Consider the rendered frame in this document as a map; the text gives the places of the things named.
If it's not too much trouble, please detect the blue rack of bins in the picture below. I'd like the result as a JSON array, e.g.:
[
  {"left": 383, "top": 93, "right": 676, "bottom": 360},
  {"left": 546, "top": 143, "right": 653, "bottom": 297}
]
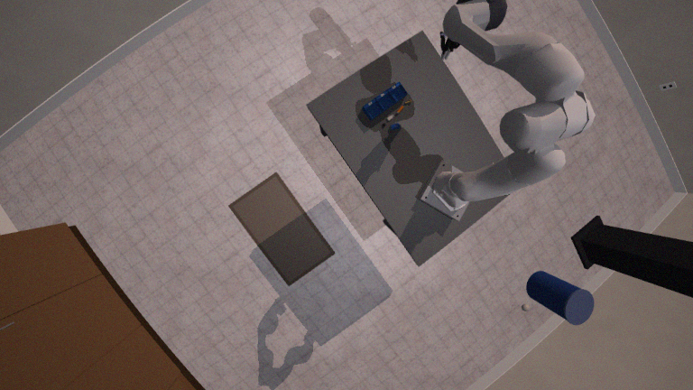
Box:
[{"left": 362, "top": 81, "right": 408, "bottom": 121}]

